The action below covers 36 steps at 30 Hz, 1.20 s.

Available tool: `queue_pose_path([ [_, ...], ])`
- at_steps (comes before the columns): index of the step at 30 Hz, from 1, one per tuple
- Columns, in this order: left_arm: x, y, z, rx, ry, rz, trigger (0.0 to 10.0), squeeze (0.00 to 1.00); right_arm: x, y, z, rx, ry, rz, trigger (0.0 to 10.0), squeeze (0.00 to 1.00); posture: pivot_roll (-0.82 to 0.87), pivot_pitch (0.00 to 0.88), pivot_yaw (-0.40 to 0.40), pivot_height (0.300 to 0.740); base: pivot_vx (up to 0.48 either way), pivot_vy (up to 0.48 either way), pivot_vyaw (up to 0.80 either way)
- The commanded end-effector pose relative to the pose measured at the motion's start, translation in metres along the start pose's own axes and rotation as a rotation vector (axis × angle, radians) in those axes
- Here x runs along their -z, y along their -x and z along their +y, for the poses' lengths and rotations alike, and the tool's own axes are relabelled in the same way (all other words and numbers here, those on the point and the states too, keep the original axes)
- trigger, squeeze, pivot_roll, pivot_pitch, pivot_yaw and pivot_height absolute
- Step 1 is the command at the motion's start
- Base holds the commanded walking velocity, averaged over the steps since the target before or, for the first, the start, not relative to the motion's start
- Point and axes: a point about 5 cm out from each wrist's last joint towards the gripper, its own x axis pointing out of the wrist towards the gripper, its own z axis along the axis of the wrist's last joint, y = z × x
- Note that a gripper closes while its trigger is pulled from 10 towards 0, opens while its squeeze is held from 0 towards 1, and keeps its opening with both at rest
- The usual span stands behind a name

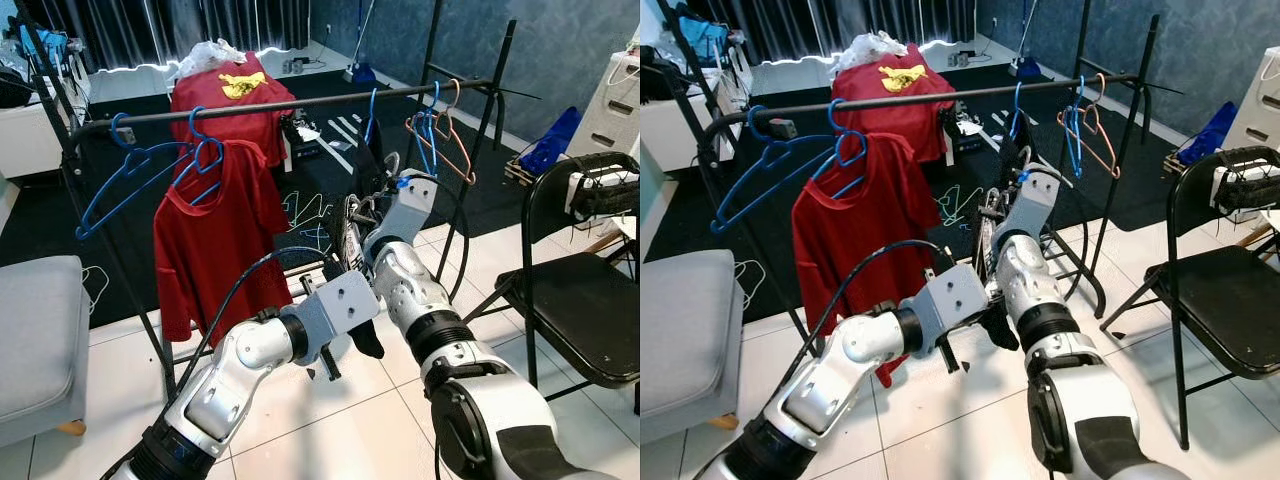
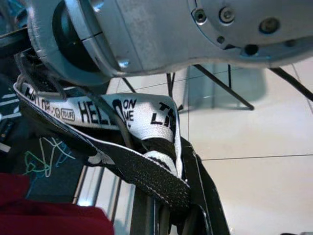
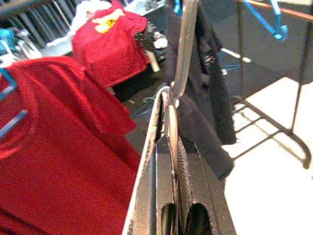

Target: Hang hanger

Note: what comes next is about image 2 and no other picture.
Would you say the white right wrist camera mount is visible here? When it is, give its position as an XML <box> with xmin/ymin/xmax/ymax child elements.
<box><xmin>26</xmin><ymin>0</ymin><xmax>115</xmax><ymax>86</ymax></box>

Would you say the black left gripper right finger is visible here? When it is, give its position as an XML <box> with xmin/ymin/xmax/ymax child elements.
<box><xmin>182</xmin><ymin>141</ymin><xmax>231</xmax><ymax>235</ymax></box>

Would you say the red shirt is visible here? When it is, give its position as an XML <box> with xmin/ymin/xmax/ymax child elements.
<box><xmin>0</xmin><ymin>172</ymin><xmax>116</xmax><ymax>235</ymax></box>

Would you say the blue wire hanger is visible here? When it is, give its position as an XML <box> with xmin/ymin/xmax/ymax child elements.
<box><xmin>52</xmin><ymin>143</ymin><xmax>74</xmax><ymax>168</ymax></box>

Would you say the black metal clothes rack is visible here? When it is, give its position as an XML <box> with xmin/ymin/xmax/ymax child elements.
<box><xmin>73</xmin><ymin>63</ymin><xmax>313</xmax><ymax>221</ymax></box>

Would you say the black shorts white lettered waistband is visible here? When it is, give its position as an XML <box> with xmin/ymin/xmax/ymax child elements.
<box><xmin>13</xmin><ymin>80</ymin><xmax>211</xmax><ymax>212</ymax></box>

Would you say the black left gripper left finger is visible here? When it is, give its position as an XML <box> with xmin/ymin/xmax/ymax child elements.
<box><xmin>131</xmin><ymin>187</ymin><xmax>172</xmax><ymax>235</ymax></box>

